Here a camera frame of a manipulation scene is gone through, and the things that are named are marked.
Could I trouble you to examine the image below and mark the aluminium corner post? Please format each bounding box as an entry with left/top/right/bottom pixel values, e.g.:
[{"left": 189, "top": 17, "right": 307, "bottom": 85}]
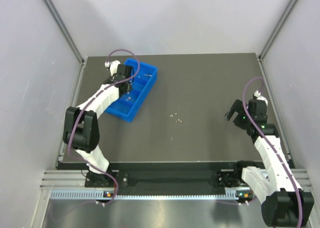
[
  {"left": 43, "top": 0, "right": 85, "bottom": 64},
  {"left": 257, "top": 0, "right": 299, "bottom": 63}
]

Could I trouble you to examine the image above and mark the grey slotted cable duct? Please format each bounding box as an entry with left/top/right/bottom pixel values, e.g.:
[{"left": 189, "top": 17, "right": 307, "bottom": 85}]
[{"left": 50, "top": 188, "right": 255, "bottom": 202}]

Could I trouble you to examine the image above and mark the right aluminium corner post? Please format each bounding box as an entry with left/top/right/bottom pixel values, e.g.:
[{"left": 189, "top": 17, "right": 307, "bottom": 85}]
[{"left": 257, "top": 0, "right": 299, "bottom": 63}]

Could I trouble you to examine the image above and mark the blue plastic compartment bin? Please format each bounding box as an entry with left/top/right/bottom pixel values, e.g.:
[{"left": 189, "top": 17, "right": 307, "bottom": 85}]
[{"left": 105, "top": 62, "right": 158, "bottom": 122}]

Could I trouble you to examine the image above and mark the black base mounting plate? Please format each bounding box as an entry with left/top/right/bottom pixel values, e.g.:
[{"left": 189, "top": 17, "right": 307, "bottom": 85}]
[{"left": 82, "top": 161, "right": 272, "bottom": 196}]

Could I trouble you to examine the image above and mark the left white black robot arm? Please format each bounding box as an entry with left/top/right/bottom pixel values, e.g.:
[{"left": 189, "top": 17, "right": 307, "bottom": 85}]
[{"left": 62, "top": 60, "right": 133, "bottom": 187}]

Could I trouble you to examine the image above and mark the purple cable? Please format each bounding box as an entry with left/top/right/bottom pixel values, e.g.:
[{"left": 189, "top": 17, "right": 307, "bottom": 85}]
[
  {"left": 243, "top": 77, "right": 305, "bottom": 228},
  {"left": 48, "top": 49, "right": 141, "bottom": 223}
]

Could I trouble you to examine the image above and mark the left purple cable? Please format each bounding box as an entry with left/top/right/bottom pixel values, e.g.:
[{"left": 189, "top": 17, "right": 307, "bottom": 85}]
[{"left": 48, "top": 49, "right": 141, "bottom": 223}]

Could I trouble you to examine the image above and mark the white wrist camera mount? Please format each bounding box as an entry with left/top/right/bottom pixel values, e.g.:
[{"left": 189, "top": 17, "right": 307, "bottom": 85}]
[
  {"left": 104, "top": 60, "right": 121, "bottom": 75},
  {"left": 253, "top": 90, "right": 268, "bottom": 106}
]

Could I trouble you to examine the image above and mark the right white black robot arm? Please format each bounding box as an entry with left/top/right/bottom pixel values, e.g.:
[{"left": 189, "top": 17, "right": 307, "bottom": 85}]
[{"left": 225, "top": 98, "right": 315, "bottom": 228}]

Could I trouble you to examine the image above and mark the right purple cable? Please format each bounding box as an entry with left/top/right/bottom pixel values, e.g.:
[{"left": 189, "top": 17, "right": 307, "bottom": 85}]
[{"left": 243, "top": 77, "right": 305, "bottom": 228}]

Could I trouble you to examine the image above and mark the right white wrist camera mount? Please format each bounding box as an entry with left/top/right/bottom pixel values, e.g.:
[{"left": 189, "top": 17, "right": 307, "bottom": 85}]
[{"left": 253, "top": 90, "right": 268, "bottom": 106}]

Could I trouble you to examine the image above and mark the left aluminium corner post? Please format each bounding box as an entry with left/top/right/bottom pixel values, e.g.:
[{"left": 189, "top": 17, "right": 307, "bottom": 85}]
[{"left": 43, "top": 0, "right": 85, "bottom": 64}]

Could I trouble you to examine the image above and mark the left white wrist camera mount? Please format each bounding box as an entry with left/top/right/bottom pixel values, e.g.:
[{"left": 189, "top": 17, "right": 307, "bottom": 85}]
[{"left": 104, "top": 60, "right": 121, "bottom": 75}]

